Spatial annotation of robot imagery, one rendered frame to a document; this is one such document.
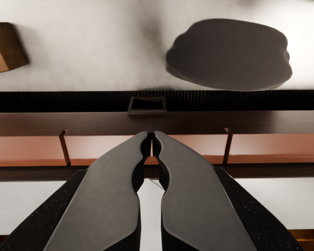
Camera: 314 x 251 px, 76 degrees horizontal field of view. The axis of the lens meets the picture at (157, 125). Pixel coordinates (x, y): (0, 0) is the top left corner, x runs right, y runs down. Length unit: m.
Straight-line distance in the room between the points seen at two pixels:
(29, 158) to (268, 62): 0.34
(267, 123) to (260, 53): 0.12
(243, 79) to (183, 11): 0.13
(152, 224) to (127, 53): 0.25
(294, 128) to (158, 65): 0.21
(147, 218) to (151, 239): 0.04
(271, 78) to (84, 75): 0.30
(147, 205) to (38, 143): 0.14
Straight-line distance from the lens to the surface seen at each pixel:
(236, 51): 0.33
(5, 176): 0.28
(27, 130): 0.26
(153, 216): 0.27
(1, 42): 0.35
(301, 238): 0.65
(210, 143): 0.23
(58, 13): 0.36
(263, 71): 0.35
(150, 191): 0.24
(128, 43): 0.33
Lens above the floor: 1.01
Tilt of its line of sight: 62 degrees down
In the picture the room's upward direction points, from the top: 177 degrees clockwise
